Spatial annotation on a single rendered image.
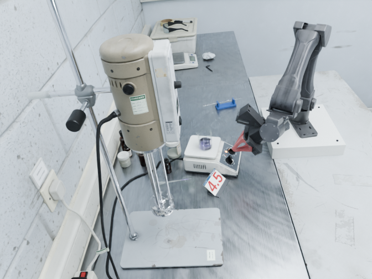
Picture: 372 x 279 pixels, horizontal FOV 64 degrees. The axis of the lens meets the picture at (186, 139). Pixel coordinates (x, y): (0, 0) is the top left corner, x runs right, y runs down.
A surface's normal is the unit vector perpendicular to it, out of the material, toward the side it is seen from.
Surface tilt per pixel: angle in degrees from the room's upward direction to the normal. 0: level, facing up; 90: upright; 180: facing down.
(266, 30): 90
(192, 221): 0
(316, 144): 3
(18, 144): 90
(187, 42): 93
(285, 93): 44
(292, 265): 0
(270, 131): 70
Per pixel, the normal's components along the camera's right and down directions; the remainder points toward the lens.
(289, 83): -0.42, -0.18
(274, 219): -0.10, -0.79
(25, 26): 0.99, -0.07
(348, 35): -0.03, 0.62
